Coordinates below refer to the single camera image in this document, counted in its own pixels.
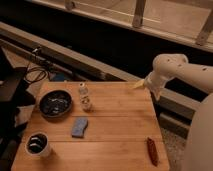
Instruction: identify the red-brown pocket knife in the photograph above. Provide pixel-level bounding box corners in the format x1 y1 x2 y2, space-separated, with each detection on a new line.
147 138 159 166

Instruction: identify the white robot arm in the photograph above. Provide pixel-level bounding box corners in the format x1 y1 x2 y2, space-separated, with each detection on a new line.
134 54 213 171

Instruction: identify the black equipment on left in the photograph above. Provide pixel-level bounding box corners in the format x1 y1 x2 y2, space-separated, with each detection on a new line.
0 47 35 171

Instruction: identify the black cable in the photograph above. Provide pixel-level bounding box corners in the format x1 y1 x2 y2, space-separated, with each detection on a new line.
23 47 52 85

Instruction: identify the white cup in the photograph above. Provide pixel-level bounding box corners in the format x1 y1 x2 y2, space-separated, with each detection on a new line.
26 132 52 157

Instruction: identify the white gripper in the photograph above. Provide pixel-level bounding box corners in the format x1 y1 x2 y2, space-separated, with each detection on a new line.
133 74 162 100

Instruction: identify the clear plastic bottle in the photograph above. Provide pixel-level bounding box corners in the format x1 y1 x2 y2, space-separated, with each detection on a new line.
79 83 92 112

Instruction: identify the dark bowl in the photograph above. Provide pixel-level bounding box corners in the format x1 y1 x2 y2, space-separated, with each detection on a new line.
39 90 72 118

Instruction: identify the blue sponge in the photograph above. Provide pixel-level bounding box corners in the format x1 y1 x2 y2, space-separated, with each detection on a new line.
71 117 88 138

